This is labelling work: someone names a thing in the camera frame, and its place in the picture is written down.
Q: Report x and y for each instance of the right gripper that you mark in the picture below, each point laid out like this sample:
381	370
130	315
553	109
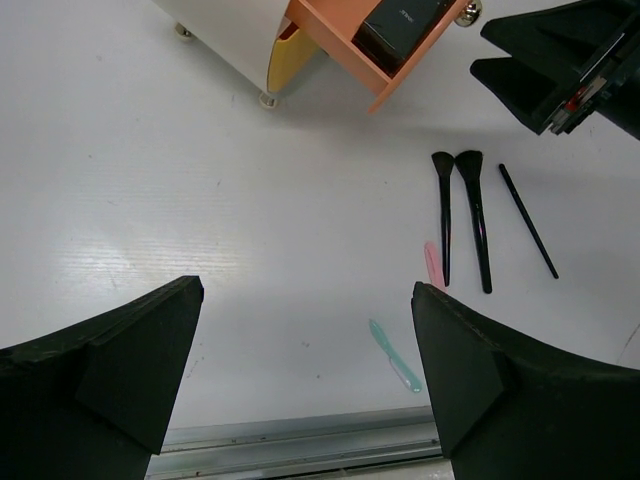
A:
592	65

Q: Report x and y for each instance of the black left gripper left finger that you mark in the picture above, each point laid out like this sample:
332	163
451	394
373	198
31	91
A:
94	400

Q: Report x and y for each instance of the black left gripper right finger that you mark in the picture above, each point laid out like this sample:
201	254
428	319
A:
508	406

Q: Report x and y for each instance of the teal razor stick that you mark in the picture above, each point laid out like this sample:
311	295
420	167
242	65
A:
409	379

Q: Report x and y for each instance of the thin black eyeliner brush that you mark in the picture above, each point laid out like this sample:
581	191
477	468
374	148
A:
527	219

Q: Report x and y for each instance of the large black makeup brush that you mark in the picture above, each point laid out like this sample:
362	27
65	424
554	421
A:
469	165

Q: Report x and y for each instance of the small black makeup brush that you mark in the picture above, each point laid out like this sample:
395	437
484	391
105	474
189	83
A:
444	163

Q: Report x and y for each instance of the black makeup box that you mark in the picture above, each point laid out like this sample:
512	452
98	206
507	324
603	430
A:
394	29

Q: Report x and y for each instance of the pink razor stick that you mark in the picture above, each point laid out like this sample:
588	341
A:
434	267

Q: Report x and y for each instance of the pink top drawer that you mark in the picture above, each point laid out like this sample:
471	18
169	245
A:
332	25

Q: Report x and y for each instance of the white round drawer cabinet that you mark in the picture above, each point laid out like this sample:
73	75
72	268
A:
241	32

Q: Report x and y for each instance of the aluminium rail frame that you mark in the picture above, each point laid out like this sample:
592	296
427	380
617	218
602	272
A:
298	447

